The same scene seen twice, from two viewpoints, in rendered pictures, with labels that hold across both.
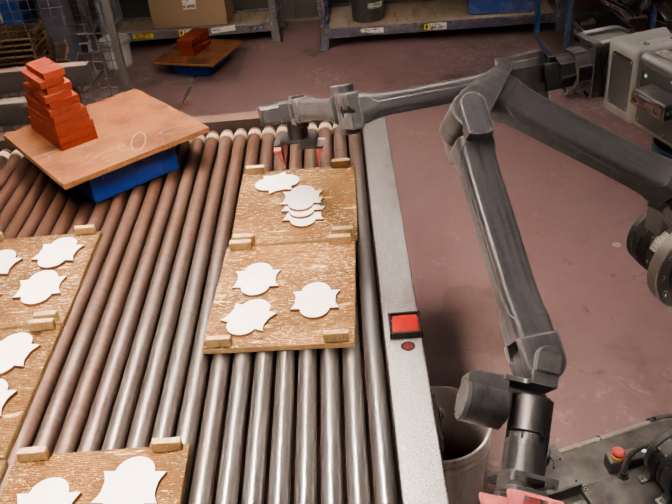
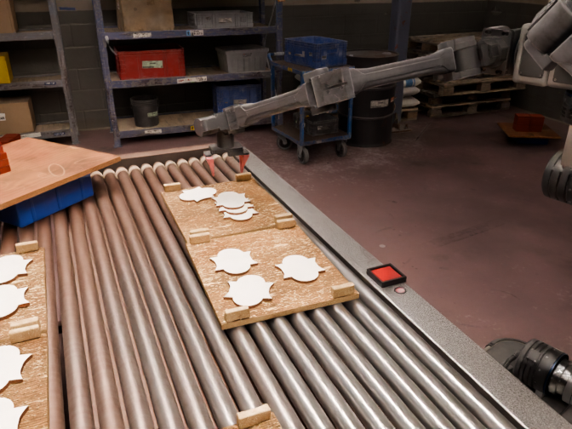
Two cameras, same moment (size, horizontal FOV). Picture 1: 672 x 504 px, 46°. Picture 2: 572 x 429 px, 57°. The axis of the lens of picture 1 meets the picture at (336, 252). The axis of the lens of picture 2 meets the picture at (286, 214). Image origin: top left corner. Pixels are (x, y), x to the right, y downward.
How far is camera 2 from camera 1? 0.87 m
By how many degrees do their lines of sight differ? 24
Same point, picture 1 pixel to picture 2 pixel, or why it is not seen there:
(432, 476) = (511, 384)
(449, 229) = not seen: hidden behind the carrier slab
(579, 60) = (500, 42)
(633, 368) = not seen: hidden behind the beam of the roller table
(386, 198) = (294, 197)
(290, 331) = (295, 295)
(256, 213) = (194, 216)
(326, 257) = (282, 237)
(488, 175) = not seen: outside the picture
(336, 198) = (256, 199)
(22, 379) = (26, 393)
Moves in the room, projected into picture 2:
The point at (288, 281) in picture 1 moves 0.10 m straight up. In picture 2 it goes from (263, 259) to (262, 226)
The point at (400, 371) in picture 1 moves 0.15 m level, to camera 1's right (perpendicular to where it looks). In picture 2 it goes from (410, 309) to (459, 294)
